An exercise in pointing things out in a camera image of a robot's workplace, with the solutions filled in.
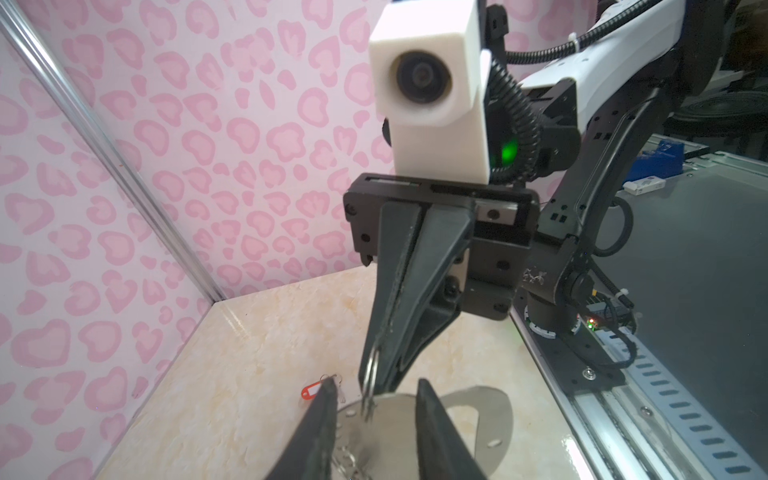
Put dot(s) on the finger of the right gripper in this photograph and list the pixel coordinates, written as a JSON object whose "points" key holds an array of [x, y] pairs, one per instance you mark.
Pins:
{"points": [[399, 224], [430, 296]]}

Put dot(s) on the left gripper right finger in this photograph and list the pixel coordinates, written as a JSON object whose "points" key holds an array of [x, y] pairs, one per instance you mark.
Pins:
{"points": [[441, 451]]}

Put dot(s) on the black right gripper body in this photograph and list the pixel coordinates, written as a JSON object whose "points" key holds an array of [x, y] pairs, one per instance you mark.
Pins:
{"points": [[505, 223]]}

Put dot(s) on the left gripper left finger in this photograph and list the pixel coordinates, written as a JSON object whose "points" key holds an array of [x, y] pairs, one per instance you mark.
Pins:
{"points": [[308, 454]]}

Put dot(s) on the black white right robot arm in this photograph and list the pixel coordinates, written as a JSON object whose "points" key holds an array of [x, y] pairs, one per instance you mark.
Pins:
{"points": [[507, 162]]}

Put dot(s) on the key with red tag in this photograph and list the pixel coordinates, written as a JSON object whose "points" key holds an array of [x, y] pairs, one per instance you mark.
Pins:
{"points": [[310, 391]]}

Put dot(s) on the blue tape dispenser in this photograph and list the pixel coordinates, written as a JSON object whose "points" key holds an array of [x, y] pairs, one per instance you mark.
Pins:
{"points": [[665, 161]]}

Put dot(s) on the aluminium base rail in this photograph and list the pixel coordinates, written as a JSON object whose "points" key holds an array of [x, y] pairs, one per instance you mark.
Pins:
{"points": [[693, 405]]}

